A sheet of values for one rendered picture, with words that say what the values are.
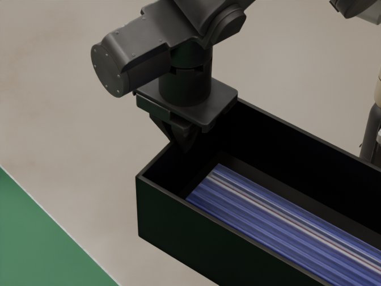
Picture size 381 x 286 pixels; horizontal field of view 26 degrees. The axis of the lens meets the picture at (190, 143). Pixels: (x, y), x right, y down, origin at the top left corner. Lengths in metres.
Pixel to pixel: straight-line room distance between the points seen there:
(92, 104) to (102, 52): 1.78
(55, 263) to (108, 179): 1.31
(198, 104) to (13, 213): 0.35
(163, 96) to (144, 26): 0.12
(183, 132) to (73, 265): 0.26
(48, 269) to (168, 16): 0.40
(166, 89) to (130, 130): 1.61
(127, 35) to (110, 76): 0.05
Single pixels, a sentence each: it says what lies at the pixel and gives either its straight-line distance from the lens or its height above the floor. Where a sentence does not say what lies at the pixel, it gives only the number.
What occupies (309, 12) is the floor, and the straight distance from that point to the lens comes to 2.90.
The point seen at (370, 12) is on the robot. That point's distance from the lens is 1.14.
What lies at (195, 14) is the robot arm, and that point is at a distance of 0.76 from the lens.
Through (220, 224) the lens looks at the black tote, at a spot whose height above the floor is 1.13.
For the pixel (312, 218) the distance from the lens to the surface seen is 0.97.
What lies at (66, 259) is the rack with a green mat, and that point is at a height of 0.95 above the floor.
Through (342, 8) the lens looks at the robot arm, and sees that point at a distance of 0.99.
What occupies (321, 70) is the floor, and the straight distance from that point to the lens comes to 2.69.
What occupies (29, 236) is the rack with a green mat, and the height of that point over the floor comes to 0.95.
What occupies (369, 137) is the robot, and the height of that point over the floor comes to 0.61.
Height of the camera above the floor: 1.83
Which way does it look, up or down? 48 degrees down
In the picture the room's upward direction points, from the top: straight up
